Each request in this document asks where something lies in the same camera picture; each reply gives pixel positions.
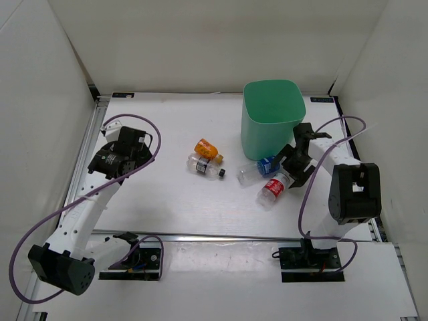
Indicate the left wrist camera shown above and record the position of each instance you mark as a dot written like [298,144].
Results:
[130,139]

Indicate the clear bottle blue label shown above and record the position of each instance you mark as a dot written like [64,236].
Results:
[256,171]

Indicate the orange plastic bottle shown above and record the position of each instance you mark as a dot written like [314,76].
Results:
[208,151]

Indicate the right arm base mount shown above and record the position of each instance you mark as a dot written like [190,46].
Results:
[305,264]

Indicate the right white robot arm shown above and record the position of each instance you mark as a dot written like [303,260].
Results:
[355,190]

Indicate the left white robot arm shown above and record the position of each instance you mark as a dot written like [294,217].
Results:
[65,261]

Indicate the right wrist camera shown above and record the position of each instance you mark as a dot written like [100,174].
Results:
[304,132]

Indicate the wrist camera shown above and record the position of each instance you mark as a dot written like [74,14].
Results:
[304,132]
[130,139]

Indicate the clear bottle red label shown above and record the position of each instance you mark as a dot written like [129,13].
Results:
[268,195]

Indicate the green plastic bin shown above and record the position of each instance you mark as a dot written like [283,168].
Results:
[270,111]

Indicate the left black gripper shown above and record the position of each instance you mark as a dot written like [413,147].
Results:
[144,157]

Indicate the clear bottle black label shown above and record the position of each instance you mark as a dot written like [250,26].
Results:
[200,165]

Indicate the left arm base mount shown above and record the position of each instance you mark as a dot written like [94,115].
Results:
[143,263]

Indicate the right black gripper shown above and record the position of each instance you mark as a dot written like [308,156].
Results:
[299,175]

